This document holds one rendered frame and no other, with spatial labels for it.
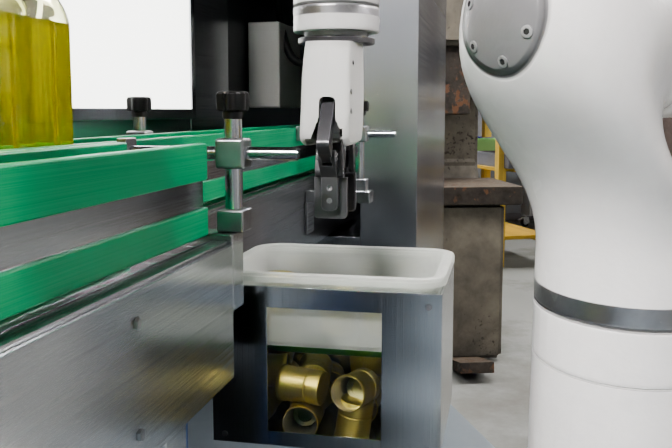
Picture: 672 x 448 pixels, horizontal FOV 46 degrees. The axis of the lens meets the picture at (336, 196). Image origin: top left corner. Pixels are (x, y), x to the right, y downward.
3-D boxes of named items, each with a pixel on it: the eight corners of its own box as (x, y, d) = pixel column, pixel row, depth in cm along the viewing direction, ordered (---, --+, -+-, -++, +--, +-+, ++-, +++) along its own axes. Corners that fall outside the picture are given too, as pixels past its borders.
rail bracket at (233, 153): (131, 224, 76) (127, 92, 74) (303, 230, 72) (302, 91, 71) (116, 229, 73) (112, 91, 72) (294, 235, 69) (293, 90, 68)
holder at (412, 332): (220, 379, 96) (218, 251, 94) (451, 396, 90) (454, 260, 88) (160, 435, 79) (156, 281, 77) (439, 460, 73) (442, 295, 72)
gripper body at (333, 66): (309, 35, 84) (309, 142, 85) (286, 24, 74) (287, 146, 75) (380, 34, 82) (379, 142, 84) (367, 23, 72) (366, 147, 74)
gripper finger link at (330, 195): (315, 148, 77) (315, 217, 78) (308, 150, 74) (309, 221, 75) (348, 148, 77) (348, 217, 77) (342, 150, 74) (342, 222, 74)
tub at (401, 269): (262, 314, 94) (262, 241, 93) (455, 325, 89) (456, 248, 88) (209, 359, 77) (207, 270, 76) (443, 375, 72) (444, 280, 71)
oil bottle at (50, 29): (21, 238, 71) (11, -9, 69) (80, 240, 70) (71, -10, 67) (-18, 249, 65) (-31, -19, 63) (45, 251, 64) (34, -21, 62)
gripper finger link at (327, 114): (327, 81, 77) (331, 132, 80) (313, 115, 71) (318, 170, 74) (339, 81, 77) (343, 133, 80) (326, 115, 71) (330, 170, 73)
